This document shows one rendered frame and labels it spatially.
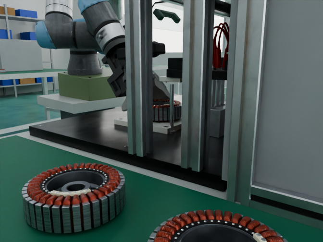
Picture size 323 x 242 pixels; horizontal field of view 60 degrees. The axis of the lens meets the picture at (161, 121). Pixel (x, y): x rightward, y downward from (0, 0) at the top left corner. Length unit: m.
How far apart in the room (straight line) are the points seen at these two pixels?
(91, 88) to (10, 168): 0.70
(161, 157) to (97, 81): 0.77
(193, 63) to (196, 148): 0.11
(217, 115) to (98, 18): 0.38
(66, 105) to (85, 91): 0.09
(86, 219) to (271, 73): 0.24
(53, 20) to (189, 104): 0.57
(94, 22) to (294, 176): 0.57
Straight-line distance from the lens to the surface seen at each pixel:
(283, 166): 0.34
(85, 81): 1.16
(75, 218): 0.30
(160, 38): 6.47
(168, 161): 0.43
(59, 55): 8.52
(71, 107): 1.12
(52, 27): 0.86
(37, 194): 0.32
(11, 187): 0.44
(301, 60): 0.32
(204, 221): 0.26
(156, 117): 0.61
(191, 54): 0.37
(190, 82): 0.37
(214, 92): 0.55
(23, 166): 0.51
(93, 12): 0.74
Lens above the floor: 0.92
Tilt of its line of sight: 13 degrees down
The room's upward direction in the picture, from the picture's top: straight up
